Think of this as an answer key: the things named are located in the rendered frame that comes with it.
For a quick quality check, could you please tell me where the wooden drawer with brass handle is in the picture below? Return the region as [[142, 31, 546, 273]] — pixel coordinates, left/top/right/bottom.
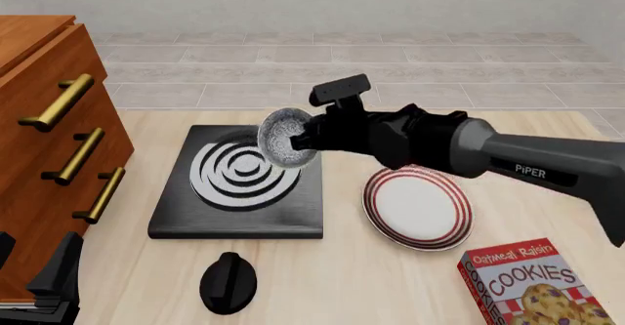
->
[[0, 23, 110, 158], [0, 147, 136, 302], [0, 77, 136, 231]]

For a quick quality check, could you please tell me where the brass drawer handle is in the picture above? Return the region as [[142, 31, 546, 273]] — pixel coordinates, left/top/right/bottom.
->
[[18, 73, 96, 134], [71, 166, 127, 225], [40, 126, 106, 187]]

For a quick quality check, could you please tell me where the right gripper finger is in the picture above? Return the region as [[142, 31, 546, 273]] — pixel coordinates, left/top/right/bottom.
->
[[288, 133, 314, 152]]

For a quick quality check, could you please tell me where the small flat plate on stalk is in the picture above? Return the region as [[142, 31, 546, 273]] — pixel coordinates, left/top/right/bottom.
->
[[309, 73, 371, 116]]

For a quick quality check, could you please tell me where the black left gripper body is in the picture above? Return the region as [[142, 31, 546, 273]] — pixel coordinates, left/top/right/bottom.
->
[[0, 287, 82, 325]]

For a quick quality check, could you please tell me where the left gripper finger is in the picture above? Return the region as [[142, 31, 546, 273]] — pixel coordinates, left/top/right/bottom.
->
[[24, 229, 85, 299], [0, 230, 17, 269]]

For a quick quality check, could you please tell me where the round black stove knob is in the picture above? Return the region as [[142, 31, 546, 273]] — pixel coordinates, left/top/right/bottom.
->
[[198, 251, 259, 316]]

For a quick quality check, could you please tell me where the white plate with red rings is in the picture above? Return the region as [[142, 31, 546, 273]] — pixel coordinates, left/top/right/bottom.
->
[[360, 164, 475, 252]]

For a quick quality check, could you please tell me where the wooden cabinet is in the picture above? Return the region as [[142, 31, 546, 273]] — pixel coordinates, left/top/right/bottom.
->
[[0, 15, 136, 305]]

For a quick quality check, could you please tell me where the oatmeal raisin cookies box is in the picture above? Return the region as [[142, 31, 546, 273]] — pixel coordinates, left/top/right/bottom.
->
[[456, 237, 619, 325]]

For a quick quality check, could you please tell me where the patterned black bowl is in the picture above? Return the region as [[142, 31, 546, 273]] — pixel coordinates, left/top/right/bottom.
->
[[256, 106, 319, 170]]

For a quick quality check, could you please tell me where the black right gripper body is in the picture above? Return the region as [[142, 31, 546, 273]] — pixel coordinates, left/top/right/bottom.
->
[[306, 107, 381, 158]]

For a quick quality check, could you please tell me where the flat black stove plate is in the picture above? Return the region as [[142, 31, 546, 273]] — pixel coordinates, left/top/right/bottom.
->
[[146, 123, 326, 241]]

